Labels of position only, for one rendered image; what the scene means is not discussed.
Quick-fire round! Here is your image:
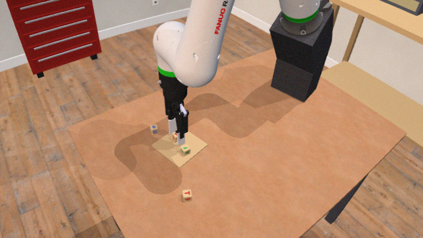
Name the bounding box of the tan square mat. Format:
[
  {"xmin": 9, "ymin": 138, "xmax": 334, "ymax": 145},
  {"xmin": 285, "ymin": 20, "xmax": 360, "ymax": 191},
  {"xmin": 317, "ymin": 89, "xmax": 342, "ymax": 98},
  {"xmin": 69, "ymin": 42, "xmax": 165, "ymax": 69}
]
[{"xmin": 151, "ymin": 132, "xmax": 208, "ymax": 168}]

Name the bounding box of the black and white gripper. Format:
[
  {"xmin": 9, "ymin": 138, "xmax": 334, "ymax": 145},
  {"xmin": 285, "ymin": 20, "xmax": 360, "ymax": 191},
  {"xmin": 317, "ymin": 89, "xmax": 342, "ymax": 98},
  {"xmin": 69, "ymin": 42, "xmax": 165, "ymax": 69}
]
[{"xmin": 163, "ymin": 89, "xmax": 189, "ymax": 145}]

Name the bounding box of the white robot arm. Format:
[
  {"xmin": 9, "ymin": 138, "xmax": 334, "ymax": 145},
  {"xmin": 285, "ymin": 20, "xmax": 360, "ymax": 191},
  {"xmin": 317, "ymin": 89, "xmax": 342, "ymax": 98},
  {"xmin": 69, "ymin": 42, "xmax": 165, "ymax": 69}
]
[{"xmin": 153, "ymin": 0, "xmax": 332, "ymax": 92}]

